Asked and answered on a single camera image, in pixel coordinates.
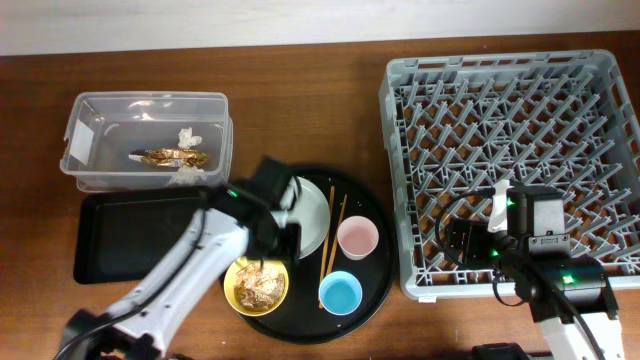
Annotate grey plate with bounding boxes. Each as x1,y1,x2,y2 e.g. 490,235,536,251
286,177,330,258

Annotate white tissue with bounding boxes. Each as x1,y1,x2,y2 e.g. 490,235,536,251
178,127,202,150
168,165,207,186

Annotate yellow bowl with food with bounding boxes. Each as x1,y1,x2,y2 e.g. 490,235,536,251
222,257,289,317

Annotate brown gold snack wrapper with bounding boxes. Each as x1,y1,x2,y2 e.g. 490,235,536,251
128,148,209,168

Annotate blue cup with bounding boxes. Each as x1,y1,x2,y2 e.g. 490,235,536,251
318,271,363,316

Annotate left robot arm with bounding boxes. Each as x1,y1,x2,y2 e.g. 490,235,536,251
56,157,302,359

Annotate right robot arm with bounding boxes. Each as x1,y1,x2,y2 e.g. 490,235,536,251
434,180,625,359

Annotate grey dishwasher rack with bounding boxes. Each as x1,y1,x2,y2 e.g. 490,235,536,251
379,50,639,302

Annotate left wooden chopstick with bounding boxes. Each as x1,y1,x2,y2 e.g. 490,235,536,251
319,185,335,285

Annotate wooden chopstick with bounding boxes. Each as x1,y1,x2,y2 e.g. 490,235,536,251
325,194,348,276
319,185,335,285

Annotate right wooden chopstick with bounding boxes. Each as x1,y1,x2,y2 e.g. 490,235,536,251
325,194,348,276

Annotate pink cup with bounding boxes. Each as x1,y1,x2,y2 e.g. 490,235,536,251
337,216,379,260

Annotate round black tray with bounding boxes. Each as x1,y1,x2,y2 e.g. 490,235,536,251
242,165,398,344

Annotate black rectangular tray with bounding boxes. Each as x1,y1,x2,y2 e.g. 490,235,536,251
73,186,208,285

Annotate clear plastic bin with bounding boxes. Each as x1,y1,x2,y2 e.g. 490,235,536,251
60,91,233,192

